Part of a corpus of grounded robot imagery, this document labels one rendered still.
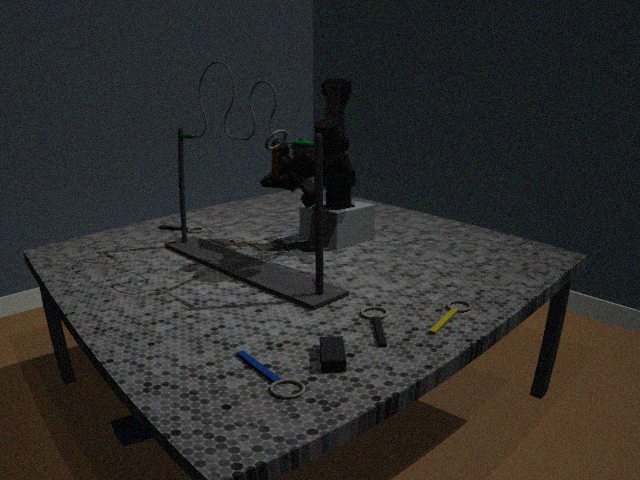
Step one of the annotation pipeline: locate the yellow handle with black loop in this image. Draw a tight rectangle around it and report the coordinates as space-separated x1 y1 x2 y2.
429 300 472 335

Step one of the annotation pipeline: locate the orange handle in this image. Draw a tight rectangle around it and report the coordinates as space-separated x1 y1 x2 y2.
265 130 287 178

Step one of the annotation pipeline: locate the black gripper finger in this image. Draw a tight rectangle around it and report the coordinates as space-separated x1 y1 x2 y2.
260 156 287 184
262 168 295 192

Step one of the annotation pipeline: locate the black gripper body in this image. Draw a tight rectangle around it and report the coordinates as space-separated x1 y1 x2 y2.
279 143 315 208

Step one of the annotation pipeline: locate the dark grey ring with blue handle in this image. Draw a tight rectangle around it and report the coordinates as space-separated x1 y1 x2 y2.
236 351 306 399

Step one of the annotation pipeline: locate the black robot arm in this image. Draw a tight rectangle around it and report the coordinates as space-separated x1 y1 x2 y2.
290 78 357 210

